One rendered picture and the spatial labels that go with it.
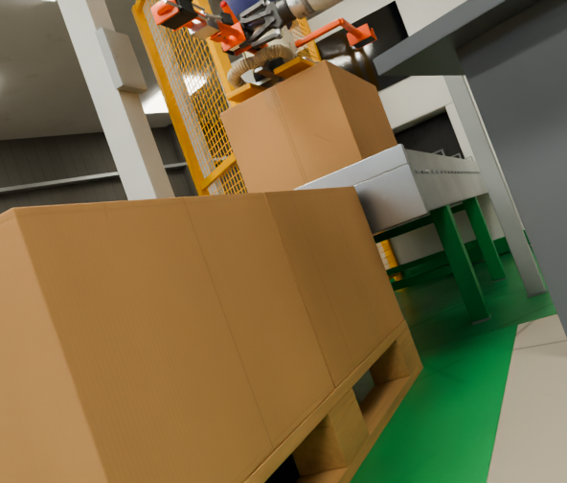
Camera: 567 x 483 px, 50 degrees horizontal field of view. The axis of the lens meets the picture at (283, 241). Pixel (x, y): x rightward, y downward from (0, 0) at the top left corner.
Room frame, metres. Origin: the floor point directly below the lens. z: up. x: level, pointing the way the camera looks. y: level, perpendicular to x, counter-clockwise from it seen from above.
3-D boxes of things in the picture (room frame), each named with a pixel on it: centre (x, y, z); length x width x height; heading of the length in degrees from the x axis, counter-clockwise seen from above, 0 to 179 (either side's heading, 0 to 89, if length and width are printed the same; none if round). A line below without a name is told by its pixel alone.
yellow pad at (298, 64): (2.06, -0.27, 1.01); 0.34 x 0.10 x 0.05; 156
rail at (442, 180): (2.78, -0.87, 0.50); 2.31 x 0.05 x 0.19; 156
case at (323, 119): (2.17, -0.25, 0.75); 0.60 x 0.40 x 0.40; 156
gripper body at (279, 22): (1.79, -0.22, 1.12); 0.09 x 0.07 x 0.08; 66
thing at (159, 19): (1.55, 0.06, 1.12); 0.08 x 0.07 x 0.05; 156
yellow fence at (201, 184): (3.06, 0.15, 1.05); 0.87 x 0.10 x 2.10; 28
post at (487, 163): (2.17, -0.78, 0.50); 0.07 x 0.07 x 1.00; 66
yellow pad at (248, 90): (2.13, -0.10, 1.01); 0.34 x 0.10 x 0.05; 156
